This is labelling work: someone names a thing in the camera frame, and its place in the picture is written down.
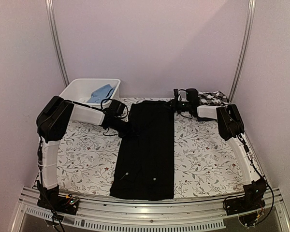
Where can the right aluminium frame post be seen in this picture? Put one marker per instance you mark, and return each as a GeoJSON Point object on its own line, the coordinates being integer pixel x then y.
{"type": "Point", "coordinates": [245, 42]}

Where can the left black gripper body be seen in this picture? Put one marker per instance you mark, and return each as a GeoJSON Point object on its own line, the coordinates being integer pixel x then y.
{"type": "Point", "coordinates": [127, 130]}

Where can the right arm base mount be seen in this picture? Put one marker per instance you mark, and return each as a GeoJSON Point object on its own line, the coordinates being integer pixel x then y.
{"type": "Point", "coordinates": [236, 205]}

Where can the aluminium front rail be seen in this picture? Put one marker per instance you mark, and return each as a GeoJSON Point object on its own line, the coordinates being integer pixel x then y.
{"type": "Point", "coordinates": [103, 213]}

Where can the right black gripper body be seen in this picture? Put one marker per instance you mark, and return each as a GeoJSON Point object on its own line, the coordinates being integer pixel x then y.
{"type": "Point", "coordinates": [179, 107]}

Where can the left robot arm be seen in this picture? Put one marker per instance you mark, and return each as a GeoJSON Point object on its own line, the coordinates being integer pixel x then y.
{"type": "Point", "coordinates": [52, 123]}

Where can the aluminium frame post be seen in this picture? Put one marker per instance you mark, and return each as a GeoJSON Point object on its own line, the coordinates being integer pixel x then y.
{"type": "Point", "coordinates": [55, 38]}
{"type": "Point", "coordinates": [245, 42]}

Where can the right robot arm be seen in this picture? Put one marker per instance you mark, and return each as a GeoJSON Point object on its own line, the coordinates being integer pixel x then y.
{"type": "Point", "coordinates": [211, 152]}

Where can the left aluminium frame post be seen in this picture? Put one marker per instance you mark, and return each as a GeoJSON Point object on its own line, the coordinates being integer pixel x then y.
{"type": "Point", "coordinates": [55, 38]}

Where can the light blue shirt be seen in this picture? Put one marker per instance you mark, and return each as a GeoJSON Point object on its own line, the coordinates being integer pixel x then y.
{"type": "Point", "coordinates": [101, 93]}

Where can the floral patterned tablecloth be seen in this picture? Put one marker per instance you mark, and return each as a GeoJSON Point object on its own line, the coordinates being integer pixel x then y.
{"type": "Point", "coordinates": [87, 154]}

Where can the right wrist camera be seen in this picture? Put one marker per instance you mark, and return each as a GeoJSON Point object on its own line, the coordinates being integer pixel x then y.
{"type": "Point", "coordinates": [177, 96]}

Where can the black long sleeve shirt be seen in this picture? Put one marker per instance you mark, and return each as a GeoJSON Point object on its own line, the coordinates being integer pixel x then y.
{"type": "Point", "coordinates": [145, 162]}

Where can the white plastic bin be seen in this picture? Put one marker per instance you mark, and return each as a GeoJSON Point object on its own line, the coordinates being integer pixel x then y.
{"type": "Point", "coordinates": [79, 90]}

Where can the black white checkered shirt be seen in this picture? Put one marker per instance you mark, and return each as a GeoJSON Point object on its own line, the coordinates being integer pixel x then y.
{"type": "Point", "coordinates": [216, 98]}

